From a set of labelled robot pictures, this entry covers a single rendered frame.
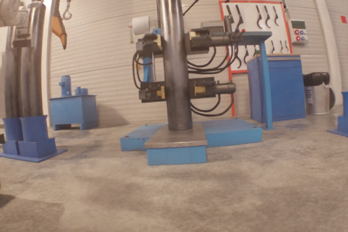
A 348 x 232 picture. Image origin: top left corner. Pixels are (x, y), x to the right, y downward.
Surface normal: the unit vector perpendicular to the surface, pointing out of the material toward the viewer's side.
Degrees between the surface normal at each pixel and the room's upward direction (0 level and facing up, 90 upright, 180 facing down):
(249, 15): 90
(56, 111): 90
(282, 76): 90
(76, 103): 90
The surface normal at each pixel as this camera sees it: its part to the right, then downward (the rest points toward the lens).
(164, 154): -0.10, 0.02
